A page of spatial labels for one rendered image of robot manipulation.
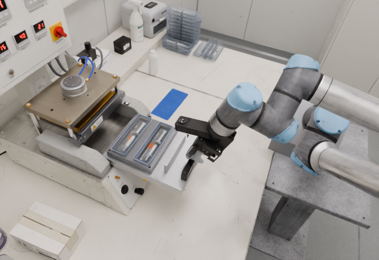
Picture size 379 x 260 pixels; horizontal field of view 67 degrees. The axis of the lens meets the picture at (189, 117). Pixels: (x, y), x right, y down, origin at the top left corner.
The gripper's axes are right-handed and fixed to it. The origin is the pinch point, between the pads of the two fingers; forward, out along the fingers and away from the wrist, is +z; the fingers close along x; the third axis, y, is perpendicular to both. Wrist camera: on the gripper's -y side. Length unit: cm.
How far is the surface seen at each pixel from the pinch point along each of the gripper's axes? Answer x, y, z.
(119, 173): -10.0, -15.3, 17.8
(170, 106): 42, -16, 33
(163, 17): 101, -53, 31
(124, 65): 57, -51, 41
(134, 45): 77, -56, 43
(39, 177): -18, -42, 42
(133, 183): -7.2, -9.5, 23.6
